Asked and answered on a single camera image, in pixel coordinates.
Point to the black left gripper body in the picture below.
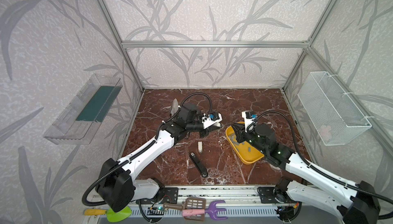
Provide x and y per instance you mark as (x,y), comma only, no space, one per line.
(207,128)

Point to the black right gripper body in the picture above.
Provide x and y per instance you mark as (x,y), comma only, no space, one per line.
(241,133)

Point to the beige stapler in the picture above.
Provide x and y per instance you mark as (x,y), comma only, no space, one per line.
(200,147)

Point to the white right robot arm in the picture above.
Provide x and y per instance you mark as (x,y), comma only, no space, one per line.
(329,192)

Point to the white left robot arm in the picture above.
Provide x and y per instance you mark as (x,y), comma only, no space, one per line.
(118,184)

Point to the yellow plastic tray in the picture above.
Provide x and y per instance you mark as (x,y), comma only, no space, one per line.
(248,158)

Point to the grey staple strips pile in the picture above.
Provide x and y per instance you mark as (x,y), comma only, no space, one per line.
(242,148)

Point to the grey toy trowel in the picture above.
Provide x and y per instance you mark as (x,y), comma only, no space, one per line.
(174,107)

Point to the brown toy spatula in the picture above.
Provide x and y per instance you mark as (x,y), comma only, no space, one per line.
(189,203)

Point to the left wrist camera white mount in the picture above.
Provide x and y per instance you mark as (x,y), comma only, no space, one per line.
(212,120)

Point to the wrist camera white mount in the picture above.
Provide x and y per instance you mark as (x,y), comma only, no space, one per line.
(250,119)
(212,120)

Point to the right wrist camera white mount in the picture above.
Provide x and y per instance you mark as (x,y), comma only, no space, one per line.
(250,119)

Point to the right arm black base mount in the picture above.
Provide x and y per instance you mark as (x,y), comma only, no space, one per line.
(270,194)

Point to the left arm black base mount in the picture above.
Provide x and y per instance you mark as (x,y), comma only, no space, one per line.
(164,194)

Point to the purple toy fork pink handle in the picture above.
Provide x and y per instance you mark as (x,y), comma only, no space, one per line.
(212,211)

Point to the white wire mesh basket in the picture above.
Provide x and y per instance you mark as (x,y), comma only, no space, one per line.
(335,116)

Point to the clear plastic wall bin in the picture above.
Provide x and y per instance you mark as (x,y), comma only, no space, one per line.
(82,118)

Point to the green toy shovel yellow handle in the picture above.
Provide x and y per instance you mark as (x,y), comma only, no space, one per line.
(111,215)

